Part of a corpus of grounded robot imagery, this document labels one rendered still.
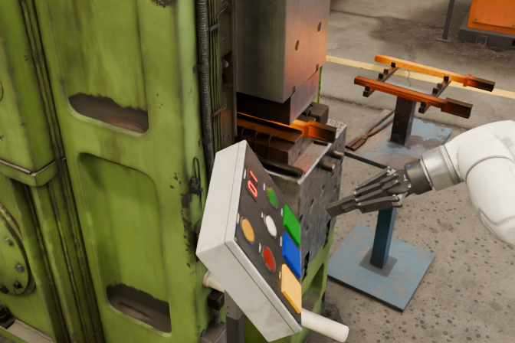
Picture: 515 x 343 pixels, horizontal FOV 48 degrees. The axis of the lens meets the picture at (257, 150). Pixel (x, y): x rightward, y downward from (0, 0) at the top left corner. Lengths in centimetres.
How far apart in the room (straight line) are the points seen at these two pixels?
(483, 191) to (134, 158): 87
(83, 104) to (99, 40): 21
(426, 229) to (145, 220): 165
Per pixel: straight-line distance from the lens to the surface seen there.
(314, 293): 238
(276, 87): 153
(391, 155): 224
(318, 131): 174
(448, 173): 127
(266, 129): 176
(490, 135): 126
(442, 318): 262
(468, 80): 227
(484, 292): 278
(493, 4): 519
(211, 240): 108
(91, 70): 159
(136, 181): 170
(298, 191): 169
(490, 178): 117
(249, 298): 115
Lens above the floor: 191
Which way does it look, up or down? 34 degrees down
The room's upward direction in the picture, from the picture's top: 1 degrees clockwise
